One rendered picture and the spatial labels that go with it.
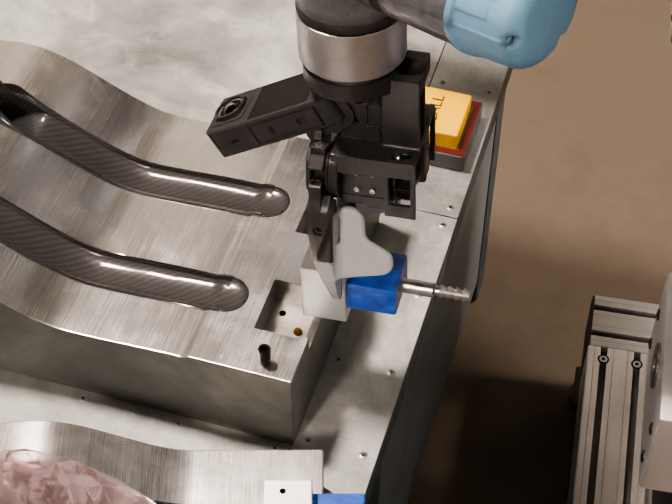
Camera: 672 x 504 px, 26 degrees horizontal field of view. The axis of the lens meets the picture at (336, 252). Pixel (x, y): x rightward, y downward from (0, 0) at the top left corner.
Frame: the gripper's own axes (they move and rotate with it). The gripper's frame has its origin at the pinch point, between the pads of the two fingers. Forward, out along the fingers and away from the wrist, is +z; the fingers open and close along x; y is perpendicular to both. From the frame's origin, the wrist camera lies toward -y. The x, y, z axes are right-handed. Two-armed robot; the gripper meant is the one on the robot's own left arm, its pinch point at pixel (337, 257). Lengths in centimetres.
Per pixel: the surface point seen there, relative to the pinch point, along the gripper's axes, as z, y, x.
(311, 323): 7.0, -2.3, -1.1
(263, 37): 10.1, -19.2, 40.3
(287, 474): 10.1, -0.8, -14.1
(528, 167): 86, 0, 113
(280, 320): 7.9, -5.2, -0.5
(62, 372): 11.5, -22.8, -7.0
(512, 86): 84, -6, 132
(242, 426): 13.8, -6.9, -7.6
